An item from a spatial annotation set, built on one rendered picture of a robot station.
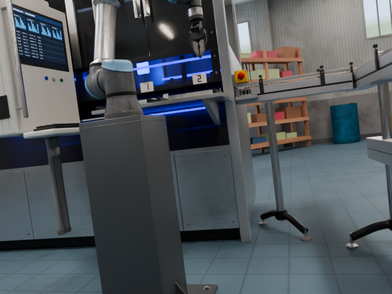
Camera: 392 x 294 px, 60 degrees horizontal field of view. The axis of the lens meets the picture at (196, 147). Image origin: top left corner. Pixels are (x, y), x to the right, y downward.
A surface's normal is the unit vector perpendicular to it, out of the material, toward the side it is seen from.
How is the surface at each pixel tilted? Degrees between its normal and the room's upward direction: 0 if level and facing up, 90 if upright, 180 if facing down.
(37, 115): 90
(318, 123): 90
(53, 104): 90
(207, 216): 90
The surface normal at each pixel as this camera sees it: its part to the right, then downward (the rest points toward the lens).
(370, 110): -0.27, 0.08
